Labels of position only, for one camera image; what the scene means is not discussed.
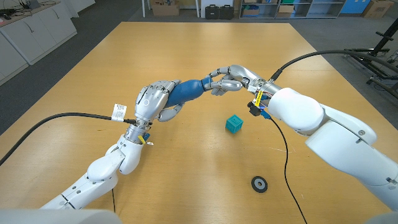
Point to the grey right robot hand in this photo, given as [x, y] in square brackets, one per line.
[244, 74]

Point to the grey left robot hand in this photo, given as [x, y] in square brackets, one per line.
[150, 101]

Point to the blue metal bottle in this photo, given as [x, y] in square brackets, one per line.
[186, 90]

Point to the blue bottle cap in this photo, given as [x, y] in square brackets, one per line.
[206, 84]

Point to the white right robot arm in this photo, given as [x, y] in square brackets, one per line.
[295, 109]

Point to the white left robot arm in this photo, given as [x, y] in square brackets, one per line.
[105, 168]

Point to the teal cube block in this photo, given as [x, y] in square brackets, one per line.
[234, 124]

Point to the black hard case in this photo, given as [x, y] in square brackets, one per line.
[226, 12]
[212, 12]

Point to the small cardboard box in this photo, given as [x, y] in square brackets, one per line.
[285, 11]

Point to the white desk leg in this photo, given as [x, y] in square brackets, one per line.
[143, 9]
[197, 9]

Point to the cardboard box with tape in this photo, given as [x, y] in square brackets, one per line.
[164, 10]

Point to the grey shelf unit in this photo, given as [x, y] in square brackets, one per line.
[323, 9]

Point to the small white cabinet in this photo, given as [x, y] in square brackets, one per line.
[84, 4]

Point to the long white cabinet row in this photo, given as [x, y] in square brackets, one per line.
[40, 31]

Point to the black metal stand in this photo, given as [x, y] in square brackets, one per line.
[381, 40]

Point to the large cardboard box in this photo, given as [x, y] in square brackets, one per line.
[377, 8]

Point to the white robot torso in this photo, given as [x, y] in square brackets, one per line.
[56, 217]

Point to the grey laptop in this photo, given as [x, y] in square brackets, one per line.
[32, 3]

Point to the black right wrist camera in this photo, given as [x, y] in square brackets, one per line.
[254, 109]

